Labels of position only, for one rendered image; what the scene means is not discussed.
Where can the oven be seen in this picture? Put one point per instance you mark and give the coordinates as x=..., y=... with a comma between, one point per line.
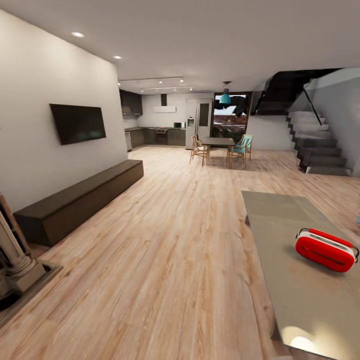
x=161, y=135

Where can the radio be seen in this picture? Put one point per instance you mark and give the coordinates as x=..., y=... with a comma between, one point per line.
x=327, y=250

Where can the fridge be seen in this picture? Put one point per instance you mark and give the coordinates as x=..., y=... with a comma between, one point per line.
x=198, y=120

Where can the wood fireplace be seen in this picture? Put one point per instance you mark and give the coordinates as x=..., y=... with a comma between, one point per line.
x=22, y=276

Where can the stairs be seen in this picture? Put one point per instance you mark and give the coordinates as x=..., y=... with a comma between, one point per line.
x=284, y=94

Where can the fixed window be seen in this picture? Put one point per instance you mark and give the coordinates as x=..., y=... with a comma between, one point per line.
x=230, y=120

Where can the range hood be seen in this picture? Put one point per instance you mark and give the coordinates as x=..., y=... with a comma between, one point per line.
x=164, y=108

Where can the breakfast table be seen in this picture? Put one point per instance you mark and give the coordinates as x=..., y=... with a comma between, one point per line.
x=221, y=141

